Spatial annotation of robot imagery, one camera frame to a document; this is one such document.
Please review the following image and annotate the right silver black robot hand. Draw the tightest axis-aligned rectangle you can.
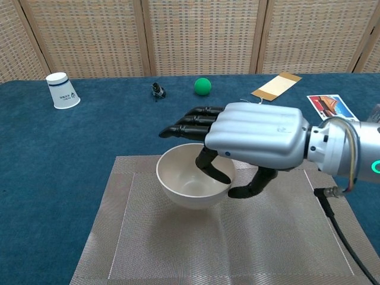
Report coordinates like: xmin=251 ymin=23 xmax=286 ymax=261
xmin=159 ymin=102 xmax=311 ymax=200

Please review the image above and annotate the white bowl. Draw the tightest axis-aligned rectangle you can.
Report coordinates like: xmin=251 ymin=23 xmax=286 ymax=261
xmin=156 ymin=142 xmax=238 ymax=211

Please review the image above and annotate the beige woven placemat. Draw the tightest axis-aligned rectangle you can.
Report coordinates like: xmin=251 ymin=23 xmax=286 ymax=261
xmin=69 ymin=156 xmax=380 ymax=285

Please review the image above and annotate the cream bookmark with tassel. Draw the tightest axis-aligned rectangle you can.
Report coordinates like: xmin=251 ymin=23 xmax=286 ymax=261
xmin=240 ymin=71 xmax=303 ymax=105

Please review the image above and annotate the green ball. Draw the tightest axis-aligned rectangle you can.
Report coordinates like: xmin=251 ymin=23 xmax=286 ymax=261
xmin=194 ymin=77 xmax=213 ymax=97

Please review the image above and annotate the picture postcard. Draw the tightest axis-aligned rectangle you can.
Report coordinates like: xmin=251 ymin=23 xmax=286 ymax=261
xmin=306 ymin=94 xmax=360 ymax=122

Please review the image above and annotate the small black clip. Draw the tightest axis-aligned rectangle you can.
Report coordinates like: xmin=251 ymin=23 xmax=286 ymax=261
xmin=150 ymin=82 xmax=167 ymax=103

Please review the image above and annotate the bamboo folding screen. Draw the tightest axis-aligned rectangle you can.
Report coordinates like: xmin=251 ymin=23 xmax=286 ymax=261
xmin=0 ymin=0 xmax=380 ymax=84

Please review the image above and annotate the white paper cup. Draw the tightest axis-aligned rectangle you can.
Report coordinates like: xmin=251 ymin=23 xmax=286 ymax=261
xmin=45 ymin=72 xmax=81 ymax=110

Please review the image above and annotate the blue table cloth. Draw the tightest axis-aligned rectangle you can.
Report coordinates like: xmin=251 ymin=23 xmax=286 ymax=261
xmin=0 ymin=72 xmax=380 ymax=285

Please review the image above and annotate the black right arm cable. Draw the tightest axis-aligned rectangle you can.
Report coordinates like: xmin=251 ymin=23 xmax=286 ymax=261
xmin=313 ymin=186 xmax=380 ymax=285

